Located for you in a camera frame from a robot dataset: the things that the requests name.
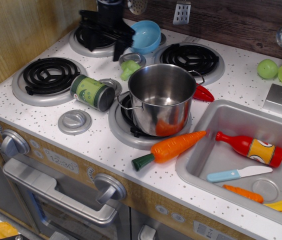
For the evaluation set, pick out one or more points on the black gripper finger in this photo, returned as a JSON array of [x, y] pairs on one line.
[[91, 36], [121, 44]]

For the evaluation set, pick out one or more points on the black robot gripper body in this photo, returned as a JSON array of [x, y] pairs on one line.
[[109, 13]]

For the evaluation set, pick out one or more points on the light green toy broccoli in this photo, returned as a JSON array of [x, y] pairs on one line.
[[128, 68]]

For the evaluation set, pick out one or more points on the stainless steel pot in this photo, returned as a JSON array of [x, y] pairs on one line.
[[161, 97]]

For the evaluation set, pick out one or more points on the back left black burner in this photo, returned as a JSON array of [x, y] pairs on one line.
[[108, 36]]

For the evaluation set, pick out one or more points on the back grey stovetop knob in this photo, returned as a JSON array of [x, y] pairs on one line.
[[134, 56]]

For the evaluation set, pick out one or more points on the grey stovetop knob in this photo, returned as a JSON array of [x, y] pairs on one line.
[[74, 122], [113, 84], [134, 56]]

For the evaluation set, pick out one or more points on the blue plastic bowl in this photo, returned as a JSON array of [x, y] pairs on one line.
[[146, 38]]

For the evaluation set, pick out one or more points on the hanging metal skimmer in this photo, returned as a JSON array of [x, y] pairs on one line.
[[137, 7]]

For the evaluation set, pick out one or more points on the middle grey stovetop knob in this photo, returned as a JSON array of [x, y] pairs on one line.
[[113, 84]]

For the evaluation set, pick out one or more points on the green toy food can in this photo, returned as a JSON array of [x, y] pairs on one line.
[[92, 92]]

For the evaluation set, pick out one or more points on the front left black burner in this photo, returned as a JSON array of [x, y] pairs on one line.
[[46, 82]]

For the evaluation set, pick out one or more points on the hanging metal spatula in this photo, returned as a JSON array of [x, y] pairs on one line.
[[182, 12]]

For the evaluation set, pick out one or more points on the front grey stovetop knob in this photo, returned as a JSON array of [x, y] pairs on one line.
[[74, 122]]

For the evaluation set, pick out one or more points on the red toy chili pepper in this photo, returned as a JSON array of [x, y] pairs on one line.
[[203, 94]]

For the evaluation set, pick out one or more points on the large orange toy carrot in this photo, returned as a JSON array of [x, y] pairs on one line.
[[168, 149]]

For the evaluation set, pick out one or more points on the oven clock display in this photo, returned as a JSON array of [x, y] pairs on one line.
[[61, 161]]

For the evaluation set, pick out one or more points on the left grey oven knob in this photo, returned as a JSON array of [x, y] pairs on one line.
[[13, 144]]

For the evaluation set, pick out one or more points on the grey oven knob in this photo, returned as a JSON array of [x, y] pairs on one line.
[[108, 188], [13, 144]]

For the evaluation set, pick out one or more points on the right grey oven knob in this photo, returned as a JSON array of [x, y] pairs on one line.
[[108, 188]]

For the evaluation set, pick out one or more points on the green toy apple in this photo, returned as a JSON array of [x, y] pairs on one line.
[[267, 69]]

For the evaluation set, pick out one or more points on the grey plastic sink basin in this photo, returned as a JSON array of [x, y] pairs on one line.
[[210, 156]]

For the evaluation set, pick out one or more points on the red toy ketchup bottle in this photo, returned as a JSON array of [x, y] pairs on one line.
[[253, 148]]

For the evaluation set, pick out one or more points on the small orange carrot piece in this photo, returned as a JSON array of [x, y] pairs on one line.
[[245, 193]]

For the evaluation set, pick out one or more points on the yellow object bottom left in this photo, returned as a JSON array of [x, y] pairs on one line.
[[7, 230]]

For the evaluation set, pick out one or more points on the blue handled toy knife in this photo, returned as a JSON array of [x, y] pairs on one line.
[[236, 174]]

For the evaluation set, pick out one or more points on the grey oven door handle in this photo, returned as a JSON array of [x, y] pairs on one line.
[[44, 186]]

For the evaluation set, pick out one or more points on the grey dishwasher handle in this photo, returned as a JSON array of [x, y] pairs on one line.
[[146, 233]]

